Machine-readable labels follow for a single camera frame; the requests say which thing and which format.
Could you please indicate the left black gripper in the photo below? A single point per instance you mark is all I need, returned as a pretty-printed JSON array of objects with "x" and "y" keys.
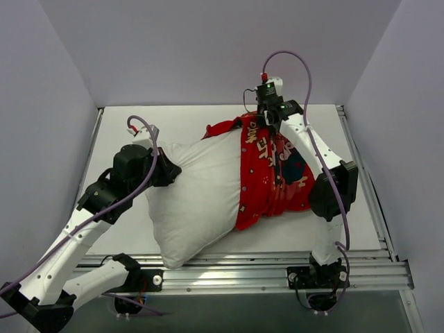
[{"x": 167, "y": 168}]

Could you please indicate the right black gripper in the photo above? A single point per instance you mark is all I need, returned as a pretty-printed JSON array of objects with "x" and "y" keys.
[{"x": 263, "y": 116}]

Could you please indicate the white pillow insert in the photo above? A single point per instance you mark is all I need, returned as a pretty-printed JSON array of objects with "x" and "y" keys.
[{"x": 201, "y": 206}]

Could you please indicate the red printed pillowcase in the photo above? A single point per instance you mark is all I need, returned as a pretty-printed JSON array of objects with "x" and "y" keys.
[{"x": 273, "y": 175}]

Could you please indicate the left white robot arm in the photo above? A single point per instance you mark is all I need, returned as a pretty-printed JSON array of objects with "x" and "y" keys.
[{"x": 47, "y": 296}]

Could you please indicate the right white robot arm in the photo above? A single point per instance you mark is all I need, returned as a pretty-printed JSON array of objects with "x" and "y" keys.
[{"x": 335, "y": 187}]

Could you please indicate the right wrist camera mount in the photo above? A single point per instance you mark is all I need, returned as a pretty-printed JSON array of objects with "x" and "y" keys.
[{"x": 277, "y": 81}]

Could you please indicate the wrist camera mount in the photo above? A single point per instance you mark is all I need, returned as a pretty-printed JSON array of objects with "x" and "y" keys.
[
  {"x": 144, "y": 137},
  {"x": 277, "y": 81}
]

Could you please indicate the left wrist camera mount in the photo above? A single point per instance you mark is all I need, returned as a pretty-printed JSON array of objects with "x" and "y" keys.
[{"x": 144, "y": 137}]

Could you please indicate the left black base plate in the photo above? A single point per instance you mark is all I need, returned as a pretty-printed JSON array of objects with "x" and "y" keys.
[{"x": 146, "y": 280}]

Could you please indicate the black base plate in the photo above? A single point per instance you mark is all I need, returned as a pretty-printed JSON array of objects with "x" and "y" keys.
[
  {"x": 146, "y": 280},
  {"x": 323, "y": 277}
]

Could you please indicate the right side aluminium rail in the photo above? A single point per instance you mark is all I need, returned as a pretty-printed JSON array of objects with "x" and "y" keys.
[{"x": 368, "y": 189}]

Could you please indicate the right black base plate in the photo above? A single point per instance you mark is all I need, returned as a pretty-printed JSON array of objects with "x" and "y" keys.
[{"x": 323, "y": 277}]

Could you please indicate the aluminium front rail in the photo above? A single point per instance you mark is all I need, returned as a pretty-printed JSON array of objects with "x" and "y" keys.
[{"x": 246, "y": 273}]

